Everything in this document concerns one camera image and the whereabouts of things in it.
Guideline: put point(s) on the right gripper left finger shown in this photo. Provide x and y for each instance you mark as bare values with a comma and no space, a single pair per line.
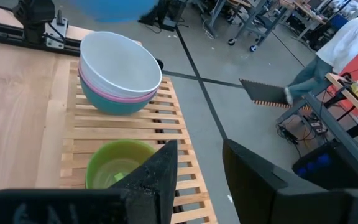
154,186

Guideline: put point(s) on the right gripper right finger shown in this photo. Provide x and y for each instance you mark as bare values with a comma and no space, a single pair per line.
259,193

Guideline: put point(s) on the small translucent green bowl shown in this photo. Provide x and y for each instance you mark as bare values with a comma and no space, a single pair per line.
117,161

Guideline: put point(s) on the large teal bowl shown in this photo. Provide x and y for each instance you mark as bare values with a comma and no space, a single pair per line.
113,109

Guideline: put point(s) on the large pink bowl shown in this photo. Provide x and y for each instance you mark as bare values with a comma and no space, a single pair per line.
120,99

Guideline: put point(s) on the large white bowl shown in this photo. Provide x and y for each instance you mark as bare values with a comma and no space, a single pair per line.
120,62

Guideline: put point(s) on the large blue bowl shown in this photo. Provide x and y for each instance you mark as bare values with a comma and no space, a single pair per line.
113,9

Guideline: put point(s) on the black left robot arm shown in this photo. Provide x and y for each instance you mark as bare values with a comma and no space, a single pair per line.
34,15

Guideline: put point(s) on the wooden slatted shelf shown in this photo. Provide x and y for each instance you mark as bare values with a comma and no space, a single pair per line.
120,130

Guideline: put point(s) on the black box with blue parts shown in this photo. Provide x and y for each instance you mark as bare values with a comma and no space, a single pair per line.
322,168

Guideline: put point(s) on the grey metal beam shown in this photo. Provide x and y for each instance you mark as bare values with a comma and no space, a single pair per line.
331,124

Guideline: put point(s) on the black orange-striped floor mat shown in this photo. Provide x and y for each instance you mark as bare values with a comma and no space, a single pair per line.
266,93

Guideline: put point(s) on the wooden top workbench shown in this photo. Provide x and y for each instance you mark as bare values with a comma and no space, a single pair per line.
353,99

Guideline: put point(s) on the black equipment case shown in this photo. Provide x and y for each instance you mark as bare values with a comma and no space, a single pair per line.
166,15

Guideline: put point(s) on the person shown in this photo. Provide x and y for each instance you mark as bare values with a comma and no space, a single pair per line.
346,40

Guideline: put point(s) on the grey metal cart frame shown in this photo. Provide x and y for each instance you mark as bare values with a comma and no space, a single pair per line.
253,18

